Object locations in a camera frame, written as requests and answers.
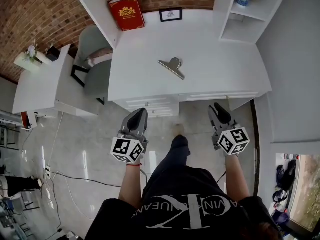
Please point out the purple backpack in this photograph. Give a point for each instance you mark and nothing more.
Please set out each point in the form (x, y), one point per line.
(280, 216)

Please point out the red book with gold print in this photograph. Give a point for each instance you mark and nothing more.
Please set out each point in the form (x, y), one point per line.
(127, 12)

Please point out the white plain desk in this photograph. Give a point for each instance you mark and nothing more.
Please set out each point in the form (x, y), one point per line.
(40, 84)

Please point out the white small desk drawer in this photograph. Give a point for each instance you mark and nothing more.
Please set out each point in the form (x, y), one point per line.
(136, 101)
(165, 112)

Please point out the black bag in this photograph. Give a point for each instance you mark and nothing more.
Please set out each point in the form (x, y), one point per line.
(287, 174)

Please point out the white power strip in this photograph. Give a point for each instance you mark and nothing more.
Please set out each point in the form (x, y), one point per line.
(47, 172)

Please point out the white partition panel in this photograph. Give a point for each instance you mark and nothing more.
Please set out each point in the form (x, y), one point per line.
(6, 94)

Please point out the grey metal table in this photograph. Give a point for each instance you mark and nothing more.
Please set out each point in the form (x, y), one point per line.
(7, 117)

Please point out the person's black printed t-shirt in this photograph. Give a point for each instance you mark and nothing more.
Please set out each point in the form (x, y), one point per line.
(185, 184)

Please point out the person's beige shoe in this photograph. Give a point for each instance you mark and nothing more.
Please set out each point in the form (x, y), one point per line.
(178, 130)

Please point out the white desk with hutch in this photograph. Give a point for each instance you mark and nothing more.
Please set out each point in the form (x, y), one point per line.
(212, 59)

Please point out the white small bottle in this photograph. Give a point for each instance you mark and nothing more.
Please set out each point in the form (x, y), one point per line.
(287, 156)

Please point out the white tall box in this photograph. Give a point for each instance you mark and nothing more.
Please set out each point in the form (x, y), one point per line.
(22, 63)

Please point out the person's left forearm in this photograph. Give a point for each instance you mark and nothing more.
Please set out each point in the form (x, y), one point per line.
(131, 184)

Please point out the silver metal binder clip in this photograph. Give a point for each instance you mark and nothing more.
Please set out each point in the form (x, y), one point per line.
(172, 69)

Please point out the black picture frame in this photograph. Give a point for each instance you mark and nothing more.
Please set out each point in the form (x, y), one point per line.
(170, 14)

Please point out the white flowers in black vase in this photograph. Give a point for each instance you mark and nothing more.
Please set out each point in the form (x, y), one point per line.
(31, 51)

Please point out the orange box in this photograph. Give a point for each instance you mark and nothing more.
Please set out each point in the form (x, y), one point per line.
(25, 119)

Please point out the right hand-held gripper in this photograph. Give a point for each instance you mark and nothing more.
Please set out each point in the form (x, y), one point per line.
(233, 141)

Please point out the person's right forearm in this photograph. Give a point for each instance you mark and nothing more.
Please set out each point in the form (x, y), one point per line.
(236, 179)

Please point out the grey armchair with black frame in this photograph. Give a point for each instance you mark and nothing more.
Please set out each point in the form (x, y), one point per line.
(96, 79)

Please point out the black pen holder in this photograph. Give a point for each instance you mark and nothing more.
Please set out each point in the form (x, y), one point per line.
(53, 54)

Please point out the person's black trouser leg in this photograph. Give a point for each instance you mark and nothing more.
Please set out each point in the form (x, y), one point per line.
(175, 156)

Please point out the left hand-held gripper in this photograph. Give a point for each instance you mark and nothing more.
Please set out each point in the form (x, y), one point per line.
(126, 149)

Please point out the window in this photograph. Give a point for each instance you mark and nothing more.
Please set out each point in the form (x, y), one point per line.
(308, 191)

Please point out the white wide desk drawer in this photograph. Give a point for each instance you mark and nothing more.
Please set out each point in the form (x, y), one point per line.
(205, 96)

